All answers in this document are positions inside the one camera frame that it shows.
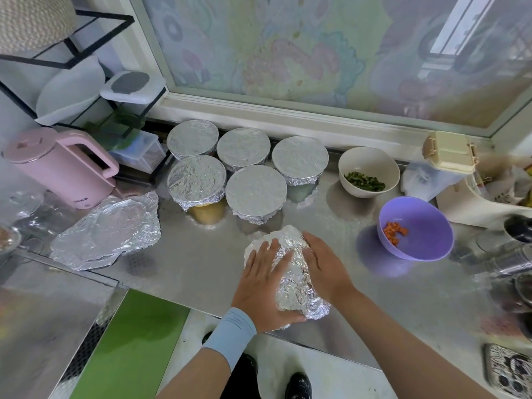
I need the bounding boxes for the yellow bowl with greens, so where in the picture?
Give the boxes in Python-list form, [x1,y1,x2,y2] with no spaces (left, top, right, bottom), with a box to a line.
[187,201,227,225]

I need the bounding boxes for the person's right forearm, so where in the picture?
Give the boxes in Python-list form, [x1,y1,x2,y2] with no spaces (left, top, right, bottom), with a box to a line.
[336,287,495,399]

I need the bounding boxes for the stack of aluminium foil sheets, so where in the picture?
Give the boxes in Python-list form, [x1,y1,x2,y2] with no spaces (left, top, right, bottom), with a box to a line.
[50,191,162,272]

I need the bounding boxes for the purple bowl carrot pieces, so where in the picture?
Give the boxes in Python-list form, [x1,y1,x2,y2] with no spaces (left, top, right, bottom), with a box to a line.
[377,196,456,262]

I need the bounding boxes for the black trousers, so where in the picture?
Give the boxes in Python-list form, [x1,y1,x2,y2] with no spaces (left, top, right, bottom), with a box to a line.
[220,353,263,399]

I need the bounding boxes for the window with cartoon film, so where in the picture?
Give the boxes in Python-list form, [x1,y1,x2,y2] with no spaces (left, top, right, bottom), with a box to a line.
[91,0,532,163]

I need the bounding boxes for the foil-wrapped bowl being handled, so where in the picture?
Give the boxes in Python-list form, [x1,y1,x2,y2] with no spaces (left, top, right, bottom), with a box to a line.
[243,225,332,321]

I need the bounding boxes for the person's left hand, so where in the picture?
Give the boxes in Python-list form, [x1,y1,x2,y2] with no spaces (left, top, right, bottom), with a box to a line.
[231,238,307,333]

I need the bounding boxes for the clear glass shaker bottle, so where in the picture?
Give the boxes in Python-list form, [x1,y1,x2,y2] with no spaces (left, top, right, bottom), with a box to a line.
[474,243,532,279]

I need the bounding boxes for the white plate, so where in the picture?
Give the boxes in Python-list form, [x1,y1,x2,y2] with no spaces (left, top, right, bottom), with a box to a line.
[35,58,106,127]

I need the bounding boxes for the clear plastic box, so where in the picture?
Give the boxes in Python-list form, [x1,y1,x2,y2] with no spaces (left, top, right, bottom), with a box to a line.
[108,131,167,175]

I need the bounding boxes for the stainless steel countertop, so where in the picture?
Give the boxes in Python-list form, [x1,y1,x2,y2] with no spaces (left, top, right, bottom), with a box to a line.
[0,116,532,399]

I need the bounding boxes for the patterned case smartphone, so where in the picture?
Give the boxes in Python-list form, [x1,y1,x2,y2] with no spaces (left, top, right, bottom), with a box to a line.
[483,343,532,399]

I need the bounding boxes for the beige bowl with greens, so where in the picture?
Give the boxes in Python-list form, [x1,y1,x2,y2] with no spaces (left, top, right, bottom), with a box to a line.
[337,146,402,198]

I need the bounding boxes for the beige round object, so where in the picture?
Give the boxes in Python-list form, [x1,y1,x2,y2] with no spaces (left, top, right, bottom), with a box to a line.
[422,131,480,175]

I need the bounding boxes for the black right shoe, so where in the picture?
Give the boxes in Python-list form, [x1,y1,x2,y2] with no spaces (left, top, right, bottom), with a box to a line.
[284,372,314,399]

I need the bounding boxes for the woven rope basket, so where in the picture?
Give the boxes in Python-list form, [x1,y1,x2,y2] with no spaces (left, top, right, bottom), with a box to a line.
[0,0,78,55]

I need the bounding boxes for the person's right hand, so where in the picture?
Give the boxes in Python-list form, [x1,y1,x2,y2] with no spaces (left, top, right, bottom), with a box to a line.
[301,232,360,306]

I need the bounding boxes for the clear glass jar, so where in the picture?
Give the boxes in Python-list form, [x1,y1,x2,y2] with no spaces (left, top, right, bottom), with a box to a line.
[0,189,44,225]

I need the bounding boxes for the green floor mat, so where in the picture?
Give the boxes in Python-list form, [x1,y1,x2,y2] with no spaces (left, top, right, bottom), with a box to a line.
[70,288,192,399]

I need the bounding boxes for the mint green bowl chopped greens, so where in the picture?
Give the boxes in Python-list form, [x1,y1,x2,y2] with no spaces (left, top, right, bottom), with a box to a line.
[285,182,319,203]

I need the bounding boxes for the black metal rack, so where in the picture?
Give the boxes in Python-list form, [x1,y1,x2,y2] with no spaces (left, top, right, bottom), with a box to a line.
[0,9,167,175]

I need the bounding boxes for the pink electric kettle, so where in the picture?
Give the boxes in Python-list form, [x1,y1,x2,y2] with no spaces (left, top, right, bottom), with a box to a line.
[2,127,120,211]

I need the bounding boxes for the light blue wristband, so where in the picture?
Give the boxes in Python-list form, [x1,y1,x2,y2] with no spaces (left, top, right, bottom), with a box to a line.
[201,307,258,371]

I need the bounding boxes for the cream organiser tray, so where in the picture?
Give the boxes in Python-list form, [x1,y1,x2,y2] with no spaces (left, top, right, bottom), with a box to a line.
[436,155,532,230]

